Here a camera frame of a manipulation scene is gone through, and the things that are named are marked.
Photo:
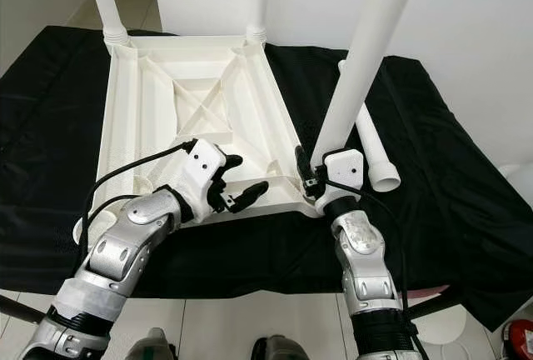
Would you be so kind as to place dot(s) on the white plastic table top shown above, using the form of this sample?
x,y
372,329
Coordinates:
x,y
133,127

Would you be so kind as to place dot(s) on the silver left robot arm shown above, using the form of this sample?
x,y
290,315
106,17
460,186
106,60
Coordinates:
x,y
125,252

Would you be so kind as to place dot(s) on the grey right robot leg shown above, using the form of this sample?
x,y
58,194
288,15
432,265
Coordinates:
x,y
279,350

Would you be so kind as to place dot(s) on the grey robot leg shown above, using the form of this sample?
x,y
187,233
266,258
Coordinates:
x,y
279,350
158,347

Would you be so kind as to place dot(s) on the grey left robot leg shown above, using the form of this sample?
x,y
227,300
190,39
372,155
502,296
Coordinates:
x,y
158,347

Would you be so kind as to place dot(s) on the black table cloth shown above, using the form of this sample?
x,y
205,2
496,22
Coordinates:
x,y
50,168

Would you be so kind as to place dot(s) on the white round base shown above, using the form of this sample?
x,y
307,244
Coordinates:
x,y
450,331

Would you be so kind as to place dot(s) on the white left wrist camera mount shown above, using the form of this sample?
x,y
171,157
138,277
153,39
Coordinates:
x,y
204,164

